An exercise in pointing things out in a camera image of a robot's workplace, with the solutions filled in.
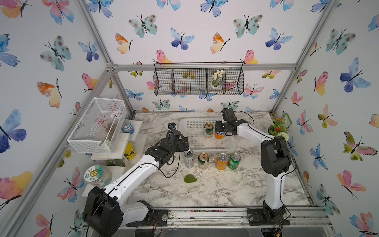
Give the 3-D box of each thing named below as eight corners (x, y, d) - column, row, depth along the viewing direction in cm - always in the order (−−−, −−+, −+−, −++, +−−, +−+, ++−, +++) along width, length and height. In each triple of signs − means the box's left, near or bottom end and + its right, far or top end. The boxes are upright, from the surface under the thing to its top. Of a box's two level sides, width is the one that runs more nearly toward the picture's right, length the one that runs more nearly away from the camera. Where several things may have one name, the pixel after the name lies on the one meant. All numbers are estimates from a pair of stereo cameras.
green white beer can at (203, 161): (198, 170, 91) (198, 162, 83) (198, 160, 95) (198, 152, 87) (208, 170, 91) (209, 162, 83) (207, 160, 95) (209, 152, 87)
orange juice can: (216, 170, 91) (218, 162, 83) (215, 161, 95) (217, 152, 87) (225, 170, 91) (228, 162, 83) (224, 161, 95) (226, 152, 87)
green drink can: (228, 169, 92) (231, 162, 83) (226, 161, 95) (229, 152, 87) (237, 169, 92) (241, 162, 83) (236, 161, 95) (239, 152, 87)
